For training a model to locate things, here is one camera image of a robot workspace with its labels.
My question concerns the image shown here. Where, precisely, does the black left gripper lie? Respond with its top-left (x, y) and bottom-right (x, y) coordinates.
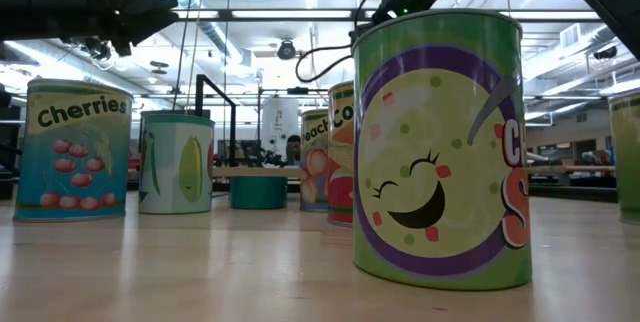
top-left (0, 0), bottom-right (180, 59)

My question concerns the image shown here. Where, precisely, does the black frame wooden shelf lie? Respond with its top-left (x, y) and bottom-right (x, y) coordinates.
top-left (194, 74), bottom-right (305, 199)

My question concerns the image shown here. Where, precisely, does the black ceiling device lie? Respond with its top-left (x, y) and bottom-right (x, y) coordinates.
top-left (593, 45), bottom-right (619, 61)

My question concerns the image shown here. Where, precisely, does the black rail camera cluster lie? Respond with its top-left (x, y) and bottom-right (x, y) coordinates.
top-left (79, 36), bottom-right (116, 71)

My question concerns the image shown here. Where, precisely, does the green oranges can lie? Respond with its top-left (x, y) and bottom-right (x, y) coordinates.
top-left (607, 89), bottom-right (640, 226)

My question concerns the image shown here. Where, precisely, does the black monitor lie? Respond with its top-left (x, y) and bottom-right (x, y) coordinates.
top-left (139, 109), bottom-right (200, 118)

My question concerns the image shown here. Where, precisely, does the background wooden table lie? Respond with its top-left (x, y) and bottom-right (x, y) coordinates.
top-left (524, 164), bottom-right (616, 176)

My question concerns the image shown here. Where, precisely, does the black round ceiling camera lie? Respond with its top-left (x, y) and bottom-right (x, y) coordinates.
top-left (276, 39), bottom-right (298, 62)

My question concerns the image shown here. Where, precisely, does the black overhead frame bar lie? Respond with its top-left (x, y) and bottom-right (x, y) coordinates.
top-left (172, 8), bottom-right (606, 24)

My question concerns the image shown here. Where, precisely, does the green chicken soup can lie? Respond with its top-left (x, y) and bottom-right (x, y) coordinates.
top-left (351, 9), bottom-right (533, 292)

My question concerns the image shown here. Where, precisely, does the red orange corn can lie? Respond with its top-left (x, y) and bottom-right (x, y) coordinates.
top-left (327, 80), bottom-right (356, 228)

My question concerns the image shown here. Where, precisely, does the white cylindrical tank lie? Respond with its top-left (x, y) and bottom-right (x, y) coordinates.
top-left (260, 96), bottom-right (301, 163)

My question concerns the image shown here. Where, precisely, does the white vegetables can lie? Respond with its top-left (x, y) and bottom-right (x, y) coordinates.
top-left (138, 113), bottom-right (216, 215)

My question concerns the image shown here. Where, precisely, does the person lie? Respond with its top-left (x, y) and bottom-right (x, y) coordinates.
top-left (286, 134), bottom-right (303, 167)

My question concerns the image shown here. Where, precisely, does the blue cherries can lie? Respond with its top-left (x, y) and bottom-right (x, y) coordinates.
top-left (13, 77), bottom-right (134, 223)

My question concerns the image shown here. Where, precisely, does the black table edge rail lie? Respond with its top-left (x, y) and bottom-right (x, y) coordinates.
top-left (528, 184), bottom-right (619, 204)

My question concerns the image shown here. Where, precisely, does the short teal can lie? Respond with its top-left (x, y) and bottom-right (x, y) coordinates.
top-left (228, 176), bottom-right (289, 211)

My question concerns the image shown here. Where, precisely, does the peaches can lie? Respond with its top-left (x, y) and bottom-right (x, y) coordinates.
top-left (299, 108), bottom-right (331, 213)

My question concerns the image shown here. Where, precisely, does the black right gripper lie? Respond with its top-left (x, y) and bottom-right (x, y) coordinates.
top-left (348, 14), bottom-right (386, 46)

